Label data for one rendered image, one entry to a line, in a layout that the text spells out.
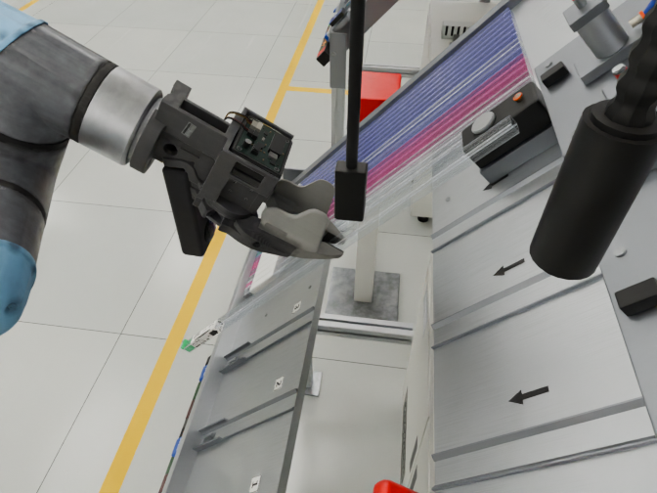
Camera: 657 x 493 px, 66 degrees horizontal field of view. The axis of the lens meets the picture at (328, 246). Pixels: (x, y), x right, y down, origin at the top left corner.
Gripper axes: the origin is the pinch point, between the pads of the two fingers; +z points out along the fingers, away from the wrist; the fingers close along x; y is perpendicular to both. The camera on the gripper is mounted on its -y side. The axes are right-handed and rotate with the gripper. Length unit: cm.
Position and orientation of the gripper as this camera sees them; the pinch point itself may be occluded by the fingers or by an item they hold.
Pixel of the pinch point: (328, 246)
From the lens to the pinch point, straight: 51.3
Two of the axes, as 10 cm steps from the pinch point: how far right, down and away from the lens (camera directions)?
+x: 1.4, -6.9, 7.1
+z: 8.5, 4.5, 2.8
